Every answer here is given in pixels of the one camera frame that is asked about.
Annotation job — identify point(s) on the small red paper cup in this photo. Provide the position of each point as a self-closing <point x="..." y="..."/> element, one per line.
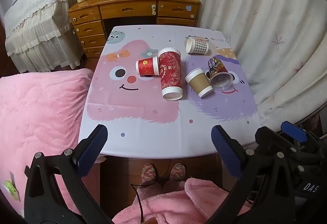
<point x="147" y="67"/>

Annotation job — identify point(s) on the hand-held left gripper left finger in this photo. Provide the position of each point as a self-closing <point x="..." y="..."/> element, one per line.
<point x="92" y="148"/>

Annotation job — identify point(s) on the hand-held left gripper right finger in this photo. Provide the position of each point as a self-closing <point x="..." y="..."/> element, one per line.
<point x="226" y="149"/>

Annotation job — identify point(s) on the tall red paper cup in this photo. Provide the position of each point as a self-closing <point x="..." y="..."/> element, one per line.
<point x="170" y="73"/>

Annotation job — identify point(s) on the cartoon printed tablecloth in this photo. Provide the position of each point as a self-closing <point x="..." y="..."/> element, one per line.
<point x="153" y="132"/>

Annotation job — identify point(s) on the pink fleece robe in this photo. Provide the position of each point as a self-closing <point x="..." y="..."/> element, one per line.
<point x="178" y="203"/>

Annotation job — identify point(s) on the metal rail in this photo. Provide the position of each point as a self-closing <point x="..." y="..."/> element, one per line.
<point x="310" y="113"/>

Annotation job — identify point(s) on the brown paper cup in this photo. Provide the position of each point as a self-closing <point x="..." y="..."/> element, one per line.
<point x="199" y="83"/>

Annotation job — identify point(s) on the white curtain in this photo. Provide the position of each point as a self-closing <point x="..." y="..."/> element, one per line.
<point x="263" y="16"/>

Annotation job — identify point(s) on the pink blanket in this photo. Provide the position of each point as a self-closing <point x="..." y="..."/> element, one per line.
<point x="38" y="116"/>

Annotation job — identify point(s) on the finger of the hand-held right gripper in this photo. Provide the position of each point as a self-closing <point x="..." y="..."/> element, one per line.
<point x="264" y="135"/>
<point x="293" y="131"/>

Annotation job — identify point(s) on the white lace cover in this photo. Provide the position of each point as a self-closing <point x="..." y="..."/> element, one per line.
<point x="38" y="16"/>

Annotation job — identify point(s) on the green printed tag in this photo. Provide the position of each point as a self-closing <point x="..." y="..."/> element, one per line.
<point x="11" y="185"/>

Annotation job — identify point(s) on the knitted slipper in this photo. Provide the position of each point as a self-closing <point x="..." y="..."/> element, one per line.
<point x="178" y="171"/>
<point x="149" y="172"/>

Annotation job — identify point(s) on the checked paper cup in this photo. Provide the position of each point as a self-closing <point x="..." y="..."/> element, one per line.
<point x="198" y="46"/>

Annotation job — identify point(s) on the dark patterned paper cup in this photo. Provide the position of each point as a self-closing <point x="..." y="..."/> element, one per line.
<point x="219" y="74"/>

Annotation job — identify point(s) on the white drawer latch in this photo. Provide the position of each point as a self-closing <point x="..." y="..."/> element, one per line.
<point x="154" y="9"/>

